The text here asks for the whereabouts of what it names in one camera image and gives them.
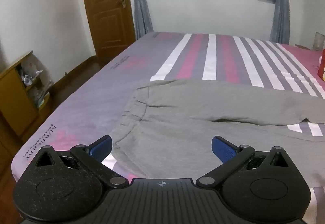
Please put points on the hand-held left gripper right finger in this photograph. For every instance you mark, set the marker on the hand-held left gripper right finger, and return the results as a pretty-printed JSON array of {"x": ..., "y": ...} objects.
[{"x": 223, "y": 149}]

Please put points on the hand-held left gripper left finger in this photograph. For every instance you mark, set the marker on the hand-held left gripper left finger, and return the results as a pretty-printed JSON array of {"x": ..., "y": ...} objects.
[{"x": 102, "y": 149}]

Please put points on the grey pants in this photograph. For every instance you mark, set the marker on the grey pants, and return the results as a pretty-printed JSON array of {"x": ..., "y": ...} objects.
[{"x": 193, "y": 117}]

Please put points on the striped bed sheet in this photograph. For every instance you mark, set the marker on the striped bed sheet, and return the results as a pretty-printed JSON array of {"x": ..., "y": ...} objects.
[{"x": 101, "y": 86}]

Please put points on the clutter of papers and bags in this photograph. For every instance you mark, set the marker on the clutter of papers and bags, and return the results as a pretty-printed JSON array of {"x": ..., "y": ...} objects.
[{"x": 33, "y": 79}]

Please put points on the yellow wooden cabinet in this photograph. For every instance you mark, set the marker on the yellow wooden cabinet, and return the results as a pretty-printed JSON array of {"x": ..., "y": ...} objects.
[{"x": 15, "y": 97}]

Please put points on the red printed package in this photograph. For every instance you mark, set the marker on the red printed package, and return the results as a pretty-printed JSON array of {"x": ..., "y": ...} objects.
[{"x": 322, "y": 64}]

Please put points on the brown wooden door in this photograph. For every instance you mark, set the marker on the brown wooden door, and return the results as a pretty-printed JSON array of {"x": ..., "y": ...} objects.
[{"x": 106, "y": 10}]

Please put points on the pale translucent jar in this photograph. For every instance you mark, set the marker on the pale translucent jar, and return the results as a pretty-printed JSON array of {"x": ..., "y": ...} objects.
[{"x": 319, "y": 41}]

